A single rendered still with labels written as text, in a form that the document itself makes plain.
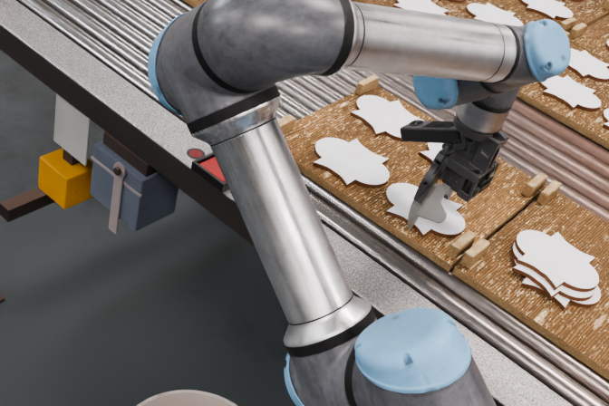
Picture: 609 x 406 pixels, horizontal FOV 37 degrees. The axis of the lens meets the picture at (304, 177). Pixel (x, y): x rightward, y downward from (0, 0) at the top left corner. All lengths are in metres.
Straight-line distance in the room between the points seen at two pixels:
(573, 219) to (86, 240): 1.54
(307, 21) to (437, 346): 0.37
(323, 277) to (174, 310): 1.52
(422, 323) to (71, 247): 1.82
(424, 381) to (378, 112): 0.87
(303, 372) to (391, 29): 0.41
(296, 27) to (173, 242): 1.87
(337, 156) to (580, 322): 0.49
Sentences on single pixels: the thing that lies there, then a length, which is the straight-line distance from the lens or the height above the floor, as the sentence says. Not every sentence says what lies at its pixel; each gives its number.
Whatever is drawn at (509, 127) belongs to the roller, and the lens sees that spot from 1.91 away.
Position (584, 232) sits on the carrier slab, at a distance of 1.66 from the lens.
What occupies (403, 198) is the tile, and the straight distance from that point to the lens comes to 1.55.
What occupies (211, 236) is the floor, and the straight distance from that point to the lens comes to 2.82.
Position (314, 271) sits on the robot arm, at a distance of 1.06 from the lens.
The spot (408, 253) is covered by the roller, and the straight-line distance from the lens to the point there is 1.49.
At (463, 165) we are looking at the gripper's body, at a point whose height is 1.08.
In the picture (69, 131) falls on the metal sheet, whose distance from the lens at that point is 1.81.
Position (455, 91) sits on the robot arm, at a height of 1.25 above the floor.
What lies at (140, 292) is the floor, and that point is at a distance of 2.61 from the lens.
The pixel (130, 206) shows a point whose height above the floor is 0.76.
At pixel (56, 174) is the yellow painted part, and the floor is 0.69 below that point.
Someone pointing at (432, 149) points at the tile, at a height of 0.94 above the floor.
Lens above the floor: 1.84
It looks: 36 degrees down
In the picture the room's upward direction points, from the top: 15 degrees clockwise
